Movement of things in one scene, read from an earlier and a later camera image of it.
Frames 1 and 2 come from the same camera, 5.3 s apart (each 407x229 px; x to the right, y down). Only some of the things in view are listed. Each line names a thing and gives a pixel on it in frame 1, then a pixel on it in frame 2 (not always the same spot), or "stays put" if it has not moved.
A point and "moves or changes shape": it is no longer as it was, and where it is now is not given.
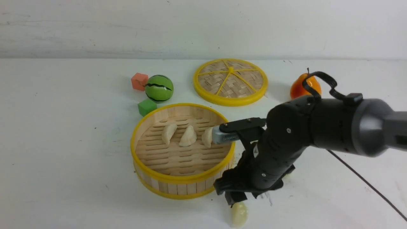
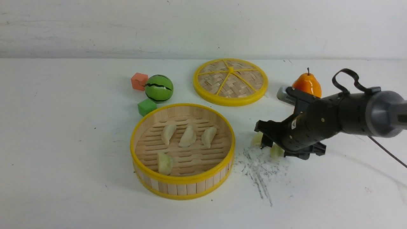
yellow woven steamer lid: (230, 82) stays put
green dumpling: (287, 177) moves or changes shape
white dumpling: (189, 138) stays put
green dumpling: (239, 215) → (165, 163)
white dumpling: (168, 131) stays put
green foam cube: (146, 106) stays put
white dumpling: (207, 137) stays put
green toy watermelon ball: (158, 89) stays put
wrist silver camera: (218, 137) → (284, 96)
